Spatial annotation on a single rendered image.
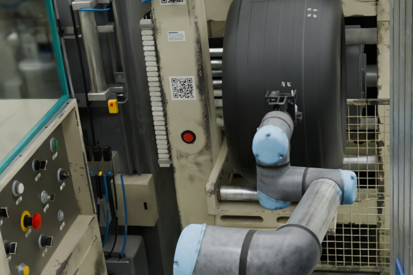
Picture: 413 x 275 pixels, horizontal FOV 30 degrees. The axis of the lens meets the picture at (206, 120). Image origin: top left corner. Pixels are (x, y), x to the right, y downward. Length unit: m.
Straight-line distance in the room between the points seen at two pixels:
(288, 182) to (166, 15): 0.72
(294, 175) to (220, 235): 0.39
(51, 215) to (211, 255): 0.87
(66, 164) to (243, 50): 0.61
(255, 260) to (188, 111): 1.03
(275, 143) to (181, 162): 0.76
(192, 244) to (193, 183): 1.05
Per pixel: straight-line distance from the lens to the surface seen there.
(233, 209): 2.31
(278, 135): 1.65
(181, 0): 2.18
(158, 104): 2.32
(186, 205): 2.45
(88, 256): 2.27
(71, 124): 2.19
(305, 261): 1.37
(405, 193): 1.23
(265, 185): 1.72
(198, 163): 2.36
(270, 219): 2.30
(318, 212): 1.51
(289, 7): 2.09
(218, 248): 1.35
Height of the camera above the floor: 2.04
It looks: 24 degrees down
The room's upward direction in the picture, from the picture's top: 6 degrees counter-clockwise
